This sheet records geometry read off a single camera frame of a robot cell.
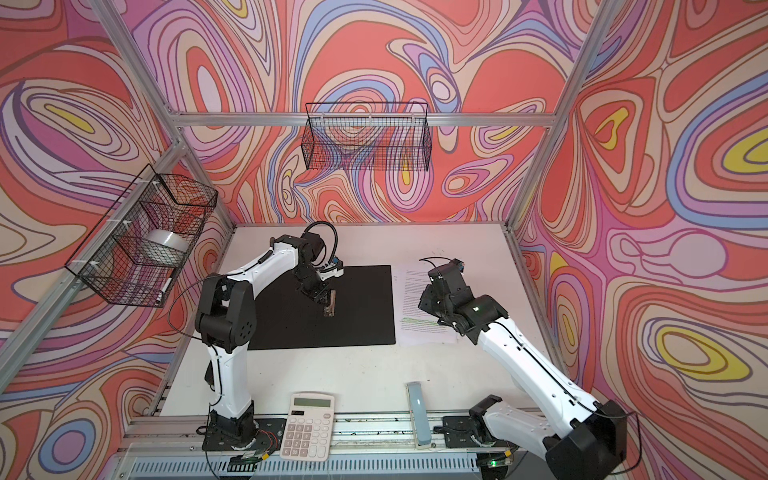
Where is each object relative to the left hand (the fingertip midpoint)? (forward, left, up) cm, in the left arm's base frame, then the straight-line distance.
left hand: (328, 297), depth 94 cm
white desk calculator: (-36, +1, -3) cm, 36 cm away
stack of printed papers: (-7, -28, -5) cm, 29 cm away
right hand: (-9, -30, +12) cm, 34 cm away
